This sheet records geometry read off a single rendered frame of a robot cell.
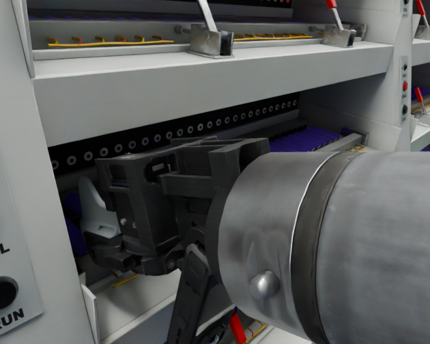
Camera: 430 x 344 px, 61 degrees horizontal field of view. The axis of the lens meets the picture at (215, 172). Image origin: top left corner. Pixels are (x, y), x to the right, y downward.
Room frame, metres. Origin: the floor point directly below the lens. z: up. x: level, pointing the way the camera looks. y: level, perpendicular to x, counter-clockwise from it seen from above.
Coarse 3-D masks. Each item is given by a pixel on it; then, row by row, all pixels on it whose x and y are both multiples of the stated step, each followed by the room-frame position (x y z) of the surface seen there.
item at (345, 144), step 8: (352, 136) 0.66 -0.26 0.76; (360, 136) 0.66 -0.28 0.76; (336, 144) 0.61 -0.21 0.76; (344, 144) 0.61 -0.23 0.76; (352, 144) 0.64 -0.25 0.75; (88, 256) 0.29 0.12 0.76; (80, 264) 0.28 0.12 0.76; (88, 264) 0.28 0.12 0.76; (88, 272) 0.28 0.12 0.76; (96, 272) 0.28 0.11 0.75; (104, 272) 0.29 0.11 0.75; (112, 272) 0.29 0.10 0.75; (88, 280) 0.28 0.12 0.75; (96, 280) 0.28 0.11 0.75; (128, 280) 0.29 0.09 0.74
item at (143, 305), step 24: (264, 120) 0.67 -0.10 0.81; (312, 120) 0.76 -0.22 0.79; (336, 120) 0.72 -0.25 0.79; (360, 120) 0.69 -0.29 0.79; (360, 144) 0.67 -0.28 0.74; (384, 144) 0.66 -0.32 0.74; (120, 288) 0.29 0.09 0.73; (144, 288) 0.29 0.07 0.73; (168, 288) 0.29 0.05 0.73; (96, 312) 0.22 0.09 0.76; (120, 312) 0.26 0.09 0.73; (144, 312) 0.26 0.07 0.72; (168, 312) 0.27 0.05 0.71; (96, 336) 0.22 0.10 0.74; (120, 336) 0.24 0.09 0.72; (144, 336) 0.26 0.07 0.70
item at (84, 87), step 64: (64, 0) 0.43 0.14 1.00; (128, 0) 0.49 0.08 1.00; (192, 0) 0.57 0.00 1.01; (256, 0) 0.68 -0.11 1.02; (64, 64) 0.27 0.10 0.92; (128, 64) 0.29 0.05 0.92; (192, 64) 0.32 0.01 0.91; (256, 64) 0.38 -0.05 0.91; (320, 64) 0.48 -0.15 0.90; (384, 64) 0.64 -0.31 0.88; (64, 128) 0.24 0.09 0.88; (128, 128) 0.28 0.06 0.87
